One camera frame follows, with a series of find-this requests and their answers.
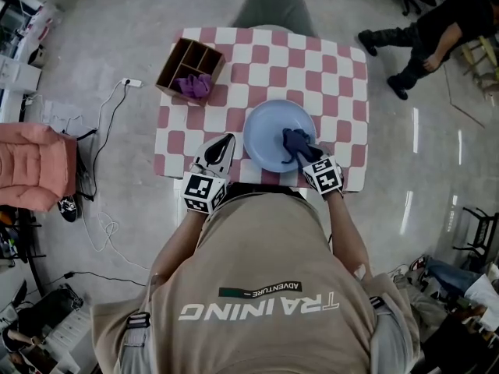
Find white drawer unit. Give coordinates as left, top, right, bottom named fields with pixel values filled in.
left=48, top=309, right=94, bottom=368

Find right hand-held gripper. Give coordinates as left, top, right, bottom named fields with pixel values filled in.
left=295, top=142, right=345, bottom=197

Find dark blue cloth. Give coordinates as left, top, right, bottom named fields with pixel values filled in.
left=281, top=127, right=325, bottom=168

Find person's left grey shoulder strap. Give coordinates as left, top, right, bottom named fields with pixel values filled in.
left=119, top=312, right=152, bottom=374

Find big light blue plate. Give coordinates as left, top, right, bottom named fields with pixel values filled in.
left=242, top=99, right=317, bottom=175

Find person's left forearm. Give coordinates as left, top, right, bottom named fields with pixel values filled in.
left=150, top=207, right=214, bottom=274

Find black metal frame chair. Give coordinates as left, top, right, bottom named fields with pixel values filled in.
left=451, top=206, right=499, bottom=263

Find white coiled cable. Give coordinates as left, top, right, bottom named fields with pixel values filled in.
left=80, top=210, right=152, bottom=271

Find person's right forearm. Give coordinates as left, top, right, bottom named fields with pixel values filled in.
left=321, top=191, right=373, bottom=284

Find white low cabinet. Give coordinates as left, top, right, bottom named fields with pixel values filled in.
left=0, top=55, right=43, bottom=93

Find pink padded armchair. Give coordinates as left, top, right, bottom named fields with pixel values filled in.
left=0, top=122, right=79, bottom=213

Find white red plastic bags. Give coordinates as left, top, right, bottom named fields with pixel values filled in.
left=21, top=1, right=62, bottom=44

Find round wooden table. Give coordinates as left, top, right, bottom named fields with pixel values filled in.
left=461, top=35, right=499, bottom=90

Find pink checkered tablecloth table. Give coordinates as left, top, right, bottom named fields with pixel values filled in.
left=152, top=26, right=370, bottom=193

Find purple cloth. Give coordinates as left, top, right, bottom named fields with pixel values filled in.
left=173, top=72, right=214, bottom=100

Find white bucket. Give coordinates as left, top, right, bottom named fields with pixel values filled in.
left=27, top=44, right=48, bottom=69

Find person's grey shoulder strap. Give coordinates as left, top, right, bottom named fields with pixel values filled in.
left=119, top=312, right=152, bottom=374
left=368, top=296, right=410, bottom=374

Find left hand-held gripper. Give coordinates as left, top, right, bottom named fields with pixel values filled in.
left=180, top=132, right=238, bottom=215

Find white power cable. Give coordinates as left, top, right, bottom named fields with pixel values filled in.
left=93, top=79, right=126, bottom=139

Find person's beige shirt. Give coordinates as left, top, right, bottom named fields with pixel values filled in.
left=91, top=187, right=422, bottom=374

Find black power cable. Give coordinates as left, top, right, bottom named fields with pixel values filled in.
left=76, top=82, right=129, bottom=203

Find black white shoe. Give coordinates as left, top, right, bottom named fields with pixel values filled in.
left=57, top=193, right=80, bottom=223

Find black adapter cable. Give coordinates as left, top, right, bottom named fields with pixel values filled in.
left=41, top=270, right=148, bottom=288

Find black bag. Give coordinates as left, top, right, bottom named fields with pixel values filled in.
left=15, top=286, right=85, bottom=340

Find green chair with black legs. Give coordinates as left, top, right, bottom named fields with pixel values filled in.
left=228, top=0, right=320, bottom=39

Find brown divided wooden box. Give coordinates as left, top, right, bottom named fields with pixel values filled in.
left=154, top=37, right=226, bottom=101

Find person's right grey shoulder strap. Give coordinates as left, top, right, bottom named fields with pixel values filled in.
left=368, top=296, right=410, bottom=374

